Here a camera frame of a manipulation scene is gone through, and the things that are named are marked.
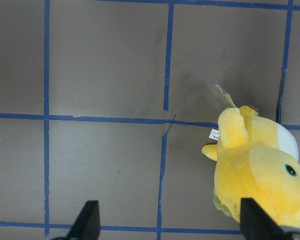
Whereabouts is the yellow plush dinosaur toy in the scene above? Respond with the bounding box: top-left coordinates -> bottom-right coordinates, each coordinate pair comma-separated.
201,91 -> 300,228

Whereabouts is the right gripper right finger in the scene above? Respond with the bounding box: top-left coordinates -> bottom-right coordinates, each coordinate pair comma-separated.
239,198 -> 287,240

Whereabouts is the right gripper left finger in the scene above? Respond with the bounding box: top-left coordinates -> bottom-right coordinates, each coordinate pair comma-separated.
67,200 -> 101,240

